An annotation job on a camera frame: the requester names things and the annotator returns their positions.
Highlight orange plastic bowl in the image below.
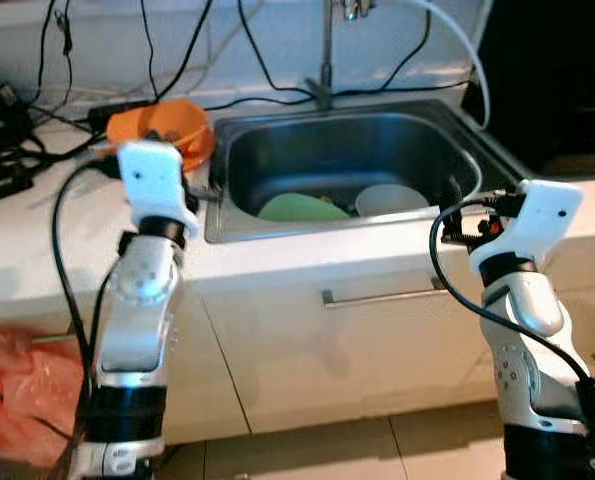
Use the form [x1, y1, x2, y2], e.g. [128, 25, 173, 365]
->
[107, 98, 214, 161]

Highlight white kitchen cabinet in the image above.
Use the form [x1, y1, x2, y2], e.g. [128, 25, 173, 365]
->
[0, 235, 595, 446]

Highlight white plate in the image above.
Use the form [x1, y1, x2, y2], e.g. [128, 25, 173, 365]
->
[355, 184, 430, 219]

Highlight green plate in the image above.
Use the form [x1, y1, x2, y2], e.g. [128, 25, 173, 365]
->
[257, 192, 353, 223]

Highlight stainless steel sink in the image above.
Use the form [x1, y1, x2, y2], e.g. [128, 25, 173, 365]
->
[204, 98, 533, 244]

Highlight black power adapter brick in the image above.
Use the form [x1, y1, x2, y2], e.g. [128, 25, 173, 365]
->
[87, 98, 153, 126]

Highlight black appliance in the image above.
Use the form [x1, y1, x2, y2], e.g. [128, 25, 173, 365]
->
[462, 0, 595, 176]

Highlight metal faucet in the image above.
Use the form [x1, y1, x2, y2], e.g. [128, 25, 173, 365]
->
[307, 0, 378, 111]

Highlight red plastic bag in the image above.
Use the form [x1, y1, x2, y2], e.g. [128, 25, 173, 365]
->
[0, 325, 88, 469]

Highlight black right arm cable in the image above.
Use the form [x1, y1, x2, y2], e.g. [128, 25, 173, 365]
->
[429, 198, 595, 421]

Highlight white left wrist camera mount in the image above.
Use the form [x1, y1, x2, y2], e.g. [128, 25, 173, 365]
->
[117, 141, 202, 238]

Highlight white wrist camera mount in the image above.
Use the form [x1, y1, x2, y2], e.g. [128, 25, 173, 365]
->
[117, 141, 202, 238]
[467, 180, 584, 271]

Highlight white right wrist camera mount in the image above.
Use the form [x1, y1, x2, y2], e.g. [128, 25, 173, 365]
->
[467, 180, 584, 271]

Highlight white hose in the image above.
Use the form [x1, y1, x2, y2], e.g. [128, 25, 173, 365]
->
[397, 0, 494, 131]

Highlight long metal drawer handle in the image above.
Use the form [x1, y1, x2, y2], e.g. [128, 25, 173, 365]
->
[321, 278, 448, 306]

